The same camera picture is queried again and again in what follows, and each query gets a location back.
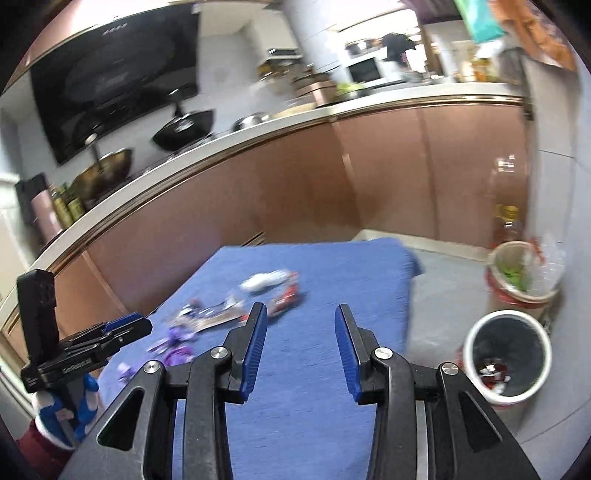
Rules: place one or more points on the person's left forearm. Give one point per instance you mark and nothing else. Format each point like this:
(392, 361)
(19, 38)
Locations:
(39, 445)

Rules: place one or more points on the brass wok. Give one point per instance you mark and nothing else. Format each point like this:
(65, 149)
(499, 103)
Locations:
(101, 173)

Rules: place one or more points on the person's left hand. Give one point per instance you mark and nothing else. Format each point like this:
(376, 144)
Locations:
(83, 406)

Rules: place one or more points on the black range hood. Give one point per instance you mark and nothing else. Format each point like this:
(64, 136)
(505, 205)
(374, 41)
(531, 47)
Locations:
(115, 69)

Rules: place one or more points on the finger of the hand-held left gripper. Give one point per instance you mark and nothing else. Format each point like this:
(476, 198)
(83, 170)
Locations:
(122, 330)

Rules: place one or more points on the pink box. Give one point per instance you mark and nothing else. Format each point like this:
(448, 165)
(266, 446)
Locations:
(324, 93)

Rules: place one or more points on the white bin with black liner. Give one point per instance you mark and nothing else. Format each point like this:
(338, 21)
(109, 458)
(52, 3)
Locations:
(508, 341)

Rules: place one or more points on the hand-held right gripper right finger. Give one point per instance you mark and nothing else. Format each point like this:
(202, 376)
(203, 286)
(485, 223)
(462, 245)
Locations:
(345, 353)

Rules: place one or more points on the crumpled wrapper heap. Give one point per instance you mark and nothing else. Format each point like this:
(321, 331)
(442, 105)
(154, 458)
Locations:
(494, 374)

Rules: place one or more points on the teal hanging cloth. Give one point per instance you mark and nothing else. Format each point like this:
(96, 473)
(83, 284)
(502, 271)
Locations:
(478, 18)

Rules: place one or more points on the blue terry towel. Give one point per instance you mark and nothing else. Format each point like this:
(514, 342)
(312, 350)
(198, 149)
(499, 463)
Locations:
(300, 272)

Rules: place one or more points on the white wrapper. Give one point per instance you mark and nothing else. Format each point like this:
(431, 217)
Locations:
(263, 281)

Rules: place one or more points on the silver flat wrapper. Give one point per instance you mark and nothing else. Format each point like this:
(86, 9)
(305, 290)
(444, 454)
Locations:
(212, 314)

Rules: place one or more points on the black wok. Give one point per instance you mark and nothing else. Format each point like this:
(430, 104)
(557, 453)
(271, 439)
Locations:
(184, 127)

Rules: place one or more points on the steel pot lid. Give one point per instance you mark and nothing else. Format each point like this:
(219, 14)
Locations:
(251, 121)

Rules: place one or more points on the red clear plastic wrapper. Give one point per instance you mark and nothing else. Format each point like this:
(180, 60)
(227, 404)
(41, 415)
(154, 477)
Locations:
(286, 300)

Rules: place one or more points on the pink canister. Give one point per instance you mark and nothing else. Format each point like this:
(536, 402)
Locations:
(46, 217)

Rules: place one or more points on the red bin with clear bag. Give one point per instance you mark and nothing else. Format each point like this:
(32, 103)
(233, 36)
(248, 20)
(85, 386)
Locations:
(517, 277)

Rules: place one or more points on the brown kitchen cabinet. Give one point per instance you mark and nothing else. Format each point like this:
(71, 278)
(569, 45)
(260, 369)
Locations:
(300, 184)

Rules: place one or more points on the white microwave oven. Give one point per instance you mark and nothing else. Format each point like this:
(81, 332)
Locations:
(364, 69)

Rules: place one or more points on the yellow oil bottle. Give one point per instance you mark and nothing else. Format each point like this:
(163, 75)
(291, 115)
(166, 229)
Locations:
(508, 226)

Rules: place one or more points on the row of dark bottles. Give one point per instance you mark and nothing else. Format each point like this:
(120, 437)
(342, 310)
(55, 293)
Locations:
(67, 205)

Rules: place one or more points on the purple crumpled wrapper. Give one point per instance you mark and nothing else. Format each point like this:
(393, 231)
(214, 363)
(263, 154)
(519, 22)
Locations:
(178, 348)

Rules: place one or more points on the small purple wrapper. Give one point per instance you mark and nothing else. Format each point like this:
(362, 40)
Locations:
(127, 373)

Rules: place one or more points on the orange patterned hanging cloth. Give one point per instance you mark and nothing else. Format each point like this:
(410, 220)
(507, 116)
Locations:
(540, 32)

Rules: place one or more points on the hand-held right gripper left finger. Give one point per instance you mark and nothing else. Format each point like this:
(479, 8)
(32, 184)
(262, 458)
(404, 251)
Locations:
(255, 344)

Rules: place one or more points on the white kitchen countertop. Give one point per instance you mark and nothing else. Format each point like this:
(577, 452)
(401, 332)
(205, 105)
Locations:
(295, 120)

